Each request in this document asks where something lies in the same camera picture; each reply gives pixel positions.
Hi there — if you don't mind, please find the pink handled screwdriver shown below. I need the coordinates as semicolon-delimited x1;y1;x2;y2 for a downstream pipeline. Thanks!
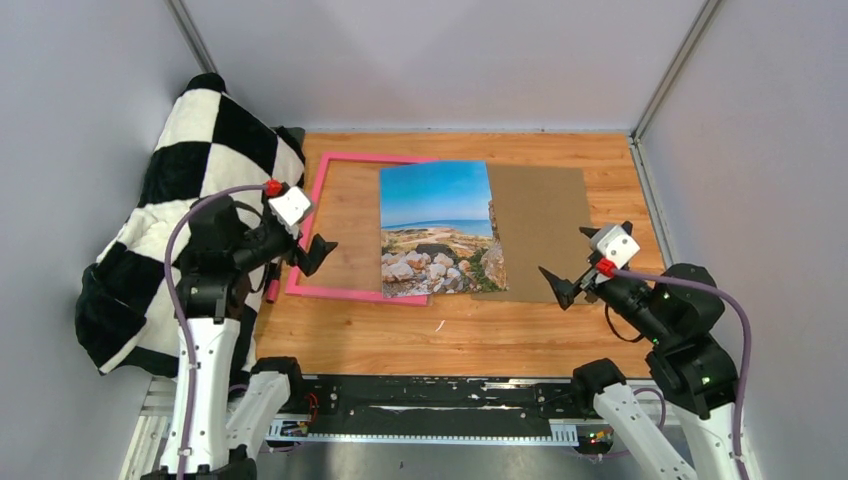
264;263;282;304

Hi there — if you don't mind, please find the pink picture frame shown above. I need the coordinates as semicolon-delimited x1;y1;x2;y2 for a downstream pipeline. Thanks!
284;152;438;307

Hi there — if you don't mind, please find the landscape beach photo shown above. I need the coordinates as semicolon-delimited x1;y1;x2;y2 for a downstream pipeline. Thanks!
378;160;509;298

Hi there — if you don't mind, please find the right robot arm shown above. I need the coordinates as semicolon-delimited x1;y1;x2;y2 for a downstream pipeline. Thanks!
540;221;760;479

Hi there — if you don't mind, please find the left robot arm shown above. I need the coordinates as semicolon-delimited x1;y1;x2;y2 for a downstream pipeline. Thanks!
147;187;336;479

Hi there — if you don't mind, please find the black white checkered pillow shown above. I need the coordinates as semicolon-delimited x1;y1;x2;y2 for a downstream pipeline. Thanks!
74;73;305;378

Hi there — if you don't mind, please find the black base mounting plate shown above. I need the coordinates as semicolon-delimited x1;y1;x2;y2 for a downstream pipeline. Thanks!
267;375;606;446

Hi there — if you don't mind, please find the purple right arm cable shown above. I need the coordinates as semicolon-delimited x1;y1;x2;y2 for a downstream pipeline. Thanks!
612;268;755;480

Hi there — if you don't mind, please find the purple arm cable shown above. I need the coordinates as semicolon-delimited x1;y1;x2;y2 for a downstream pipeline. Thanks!
612;268;755;480
163;184;273;480

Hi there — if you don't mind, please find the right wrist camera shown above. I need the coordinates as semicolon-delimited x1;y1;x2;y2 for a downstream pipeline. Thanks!
589;230;641;278

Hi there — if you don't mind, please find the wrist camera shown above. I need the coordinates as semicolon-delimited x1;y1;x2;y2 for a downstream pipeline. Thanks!
265;179;315;232
589;230;641;278

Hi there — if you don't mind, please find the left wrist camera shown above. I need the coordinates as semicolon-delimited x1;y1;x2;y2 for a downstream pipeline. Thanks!
265;179;315;232

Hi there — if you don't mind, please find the brown frame backing board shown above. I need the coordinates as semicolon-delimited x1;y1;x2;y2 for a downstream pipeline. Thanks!
471;163;592;304

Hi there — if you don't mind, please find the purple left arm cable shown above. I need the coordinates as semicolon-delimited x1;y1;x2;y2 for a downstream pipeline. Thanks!
163;184;273;480

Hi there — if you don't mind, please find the white slotted cable duct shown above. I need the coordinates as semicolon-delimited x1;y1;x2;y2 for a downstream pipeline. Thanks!
264;415;581;445

